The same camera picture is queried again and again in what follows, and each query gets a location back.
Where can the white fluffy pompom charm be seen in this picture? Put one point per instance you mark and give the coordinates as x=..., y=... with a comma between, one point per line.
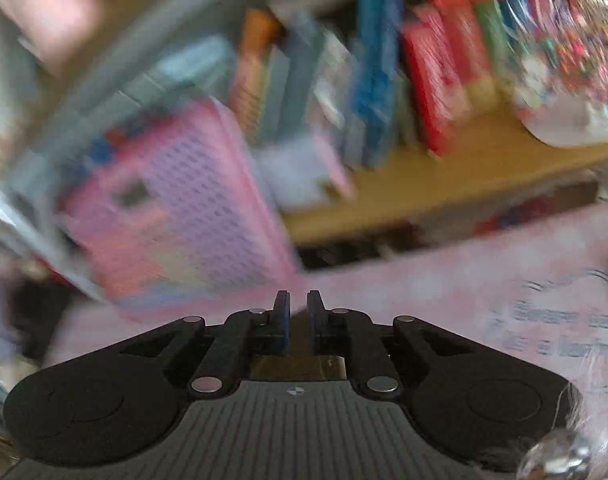
x=553, y=455

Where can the clear plastic box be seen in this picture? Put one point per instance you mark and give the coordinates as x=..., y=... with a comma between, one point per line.
x=304, y=172

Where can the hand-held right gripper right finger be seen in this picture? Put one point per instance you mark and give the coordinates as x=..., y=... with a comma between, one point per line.
x=314, y=325

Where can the red thick dictionary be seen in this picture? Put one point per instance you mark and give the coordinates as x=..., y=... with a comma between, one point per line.
x=433, y=80

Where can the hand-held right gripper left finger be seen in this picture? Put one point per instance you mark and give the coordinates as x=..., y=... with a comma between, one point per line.
x=282, y=325

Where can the wooden bookshelf with white frame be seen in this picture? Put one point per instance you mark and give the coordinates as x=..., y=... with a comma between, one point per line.
x=433, y=185

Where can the pink floral plush ornament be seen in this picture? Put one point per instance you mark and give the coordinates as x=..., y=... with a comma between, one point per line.
x=49, y=0

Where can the pink learning tablet toy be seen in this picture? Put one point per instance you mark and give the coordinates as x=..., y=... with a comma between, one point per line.
x=194, y=210

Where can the pink checked cartoon desk mat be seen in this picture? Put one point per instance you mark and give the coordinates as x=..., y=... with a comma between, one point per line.
x=458, y=285

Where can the row of books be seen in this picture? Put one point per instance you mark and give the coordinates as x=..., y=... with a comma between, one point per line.
x=368, y=75

